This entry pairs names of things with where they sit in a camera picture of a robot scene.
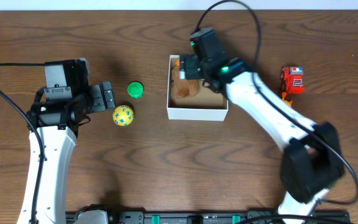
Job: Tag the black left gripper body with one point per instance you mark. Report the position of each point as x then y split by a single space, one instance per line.
96 98

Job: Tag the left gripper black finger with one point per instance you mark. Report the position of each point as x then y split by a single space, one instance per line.
98 100
108 95

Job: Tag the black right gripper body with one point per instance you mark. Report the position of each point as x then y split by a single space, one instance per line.
188 66

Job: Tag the yellow ball with blue marks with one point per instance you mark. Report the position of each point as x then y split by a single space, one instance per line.
123 115

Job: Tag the green ridged toy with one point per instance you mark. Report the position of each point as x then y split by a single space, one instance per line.
135 89

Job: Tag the brown plush toy with carrot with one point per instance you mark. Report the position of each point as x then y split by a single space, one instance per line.
182 88

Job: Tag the yellow rubber duck toy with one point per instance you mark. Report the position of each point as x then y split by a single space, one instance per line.
285 98

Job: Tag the red toy fire truck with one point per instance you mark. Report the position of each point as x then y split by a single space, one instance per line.
292 80

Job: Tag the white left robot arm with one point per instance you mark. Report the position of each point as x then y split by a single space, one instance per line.
51 145

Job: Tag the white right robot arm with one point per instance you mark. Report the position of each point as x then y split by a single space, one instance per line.
312 160

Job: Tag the white cardboard box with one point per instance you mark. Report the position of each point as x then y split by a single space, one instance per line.
204 106

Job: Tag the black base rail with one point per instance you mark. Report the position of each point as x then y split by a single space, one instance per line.
258 216

